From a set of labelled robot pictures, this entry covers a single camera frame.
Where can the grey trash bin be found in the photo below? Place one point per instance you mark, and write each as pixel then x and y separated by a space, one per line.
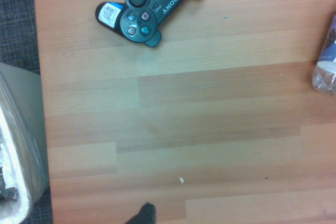
pixel 29 95

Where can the clear plastic bottle purple label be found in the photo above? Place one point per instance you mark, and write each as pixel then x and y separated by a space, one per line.
pixel 326 77

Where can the clear plastic bin liner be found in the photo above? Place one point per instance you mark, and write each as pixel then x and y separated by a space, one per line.
pixel 15 155

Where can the small white paper scrap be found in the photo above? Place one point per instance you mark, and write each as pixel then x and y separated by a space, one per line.
pixel 181 180

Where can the black Sony game controller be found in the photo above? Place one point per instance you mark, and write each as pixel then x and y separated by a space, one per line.
pixel 162 3

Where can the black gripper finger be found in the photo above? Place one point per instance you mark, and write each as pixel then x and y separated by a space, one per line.
pixel 146 214

